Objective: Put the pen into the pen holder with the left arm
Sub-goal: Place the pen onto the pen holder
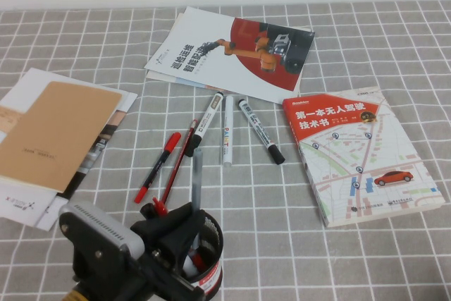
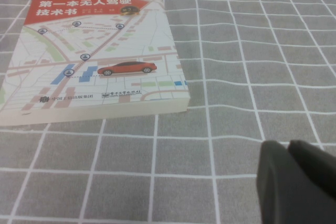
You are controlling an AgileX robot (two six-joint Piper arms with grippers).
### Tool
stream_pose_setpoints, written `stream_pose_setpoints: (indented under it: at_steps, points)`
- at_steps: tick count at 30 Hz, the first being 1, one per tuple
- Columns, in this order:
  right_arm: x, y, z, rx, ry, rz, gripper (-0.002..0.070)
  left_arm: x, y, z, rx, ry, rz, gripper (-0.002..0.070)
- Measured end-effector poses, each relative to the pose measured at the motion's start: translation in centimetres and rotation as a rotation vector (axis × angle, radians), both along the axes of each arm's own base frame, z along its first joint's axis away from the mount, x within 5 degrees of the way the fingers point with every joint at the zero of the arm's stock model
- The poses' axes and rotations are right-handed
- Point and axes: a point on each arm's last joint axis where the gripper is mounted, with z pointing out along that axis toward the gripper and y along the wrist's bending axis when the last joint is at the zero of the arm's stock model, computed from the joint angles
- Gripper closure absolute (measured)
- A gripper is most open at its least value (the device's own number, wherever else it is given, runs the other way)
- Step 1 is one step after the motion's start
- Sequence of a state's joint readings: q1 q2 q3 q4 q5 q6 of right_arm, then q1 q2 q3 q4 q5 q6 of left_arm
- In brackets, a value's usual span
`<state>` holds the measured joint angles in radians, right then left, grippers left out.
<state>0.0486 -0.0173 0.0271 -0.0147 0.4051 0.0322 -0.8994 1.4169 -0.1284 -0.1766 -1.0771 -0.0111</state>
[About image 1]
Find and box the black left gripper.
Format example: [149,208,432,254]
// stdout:
[72,202,206,301]

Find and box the grey pen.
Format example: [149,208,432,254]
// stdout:
[191,148,204,212]

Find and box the red pen with clip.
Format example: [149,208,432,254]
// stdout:
[152,197,209,276]

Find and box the black mesh pen holder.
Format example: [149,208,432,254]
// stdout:
[140,205,225,301]

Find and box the black pen with red cap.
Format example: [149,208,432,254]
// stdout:
[133,132,183,204]

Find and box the red pencil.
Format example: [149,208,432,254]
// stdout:
[160,119,199,207]

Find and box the white paint marker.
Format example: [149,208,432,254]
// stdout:
[221,95,235,168]

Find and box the white marker with brown label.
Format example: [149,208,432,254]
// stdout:
[183,92,225,158]

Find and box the white marker with dark label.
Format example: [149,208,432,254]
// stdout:
[235,99,285,166]

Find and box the grey checked tablecloth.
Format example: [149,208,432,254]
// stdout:
[0,0,451,301]

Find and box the white paper with X logo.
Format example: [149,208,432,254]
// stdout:
[0,177,70,232]

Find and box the brown kraft notebook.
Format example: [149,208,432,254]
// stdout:
[0,81,123,195]

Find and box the white red robot brochure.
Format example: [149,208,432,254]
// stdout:
[143,6,316,104]

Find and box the red book with map cover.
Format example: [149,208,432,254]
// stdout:
[281,85,451,228]

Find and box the brown notebook on papers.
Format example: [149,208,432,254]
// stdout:
[0,67,138,202]

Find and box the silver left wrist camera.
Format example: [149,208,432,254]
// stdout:
[58,200,145,270]

